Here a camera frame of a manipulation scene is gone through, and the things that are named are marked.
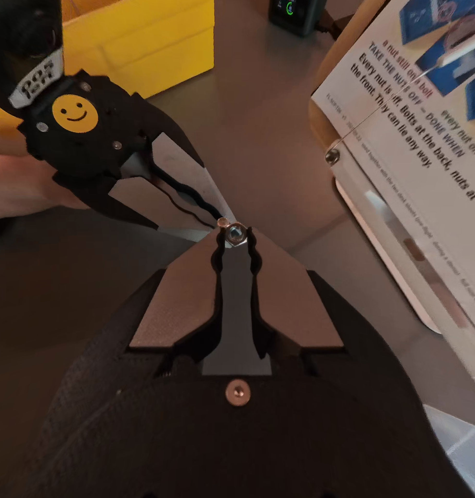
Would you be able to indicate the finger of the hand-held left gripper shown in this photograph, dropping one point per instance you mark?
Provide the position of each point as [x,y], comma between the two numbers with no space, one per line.
[183,163]
[152,202]

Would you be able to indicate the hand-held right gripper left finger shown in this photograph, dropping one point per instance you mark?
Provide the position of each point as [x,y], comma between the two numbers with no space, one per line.
[175,303]

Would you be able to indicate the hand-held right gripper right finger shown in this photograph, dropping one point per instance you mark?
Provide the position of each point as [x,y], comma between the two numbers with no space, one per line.
[295,303]

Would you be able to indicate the silver bolt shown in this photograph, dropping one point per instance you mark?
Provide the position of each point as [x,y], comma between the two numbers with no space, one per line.
[223,222]

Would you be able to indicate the silver hex nut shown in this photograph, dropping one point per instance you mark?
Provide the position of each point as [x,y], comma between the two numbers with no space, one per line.
[235,235]

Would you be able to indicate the person's left hand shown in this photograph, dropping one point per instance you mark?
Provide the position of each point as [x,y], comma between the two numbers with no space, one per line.
[23,186]

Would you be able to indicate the yellow box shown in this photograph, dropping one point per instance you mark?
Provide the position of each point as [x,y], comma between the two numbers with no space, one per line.
[144,39]

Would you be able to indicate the white stand base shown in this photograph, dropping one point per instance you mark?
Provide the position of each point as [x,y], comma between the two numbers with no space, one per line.
[396,272]

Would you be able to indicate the metal grommet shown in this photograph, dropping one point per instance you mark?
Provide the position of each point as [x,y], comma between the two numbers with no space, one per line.
[332,156]

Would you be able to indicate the black device with screen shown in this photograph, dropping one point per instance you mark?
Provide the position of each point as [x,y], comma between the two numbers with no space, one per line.
[295,15]

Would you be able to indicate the instruction sheet on wooden stand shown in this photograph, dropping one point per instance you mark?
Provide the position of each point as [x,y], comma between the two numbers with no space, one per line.
[338,58]

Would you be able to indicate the printed instruction sheet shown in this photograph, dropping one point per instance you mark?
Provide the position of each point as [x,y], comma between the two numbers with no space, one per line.
[408,128]

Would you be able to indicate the white textured sheet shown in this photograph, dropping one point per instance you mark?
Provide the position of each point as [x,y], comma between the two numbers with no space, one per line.
[463,447]

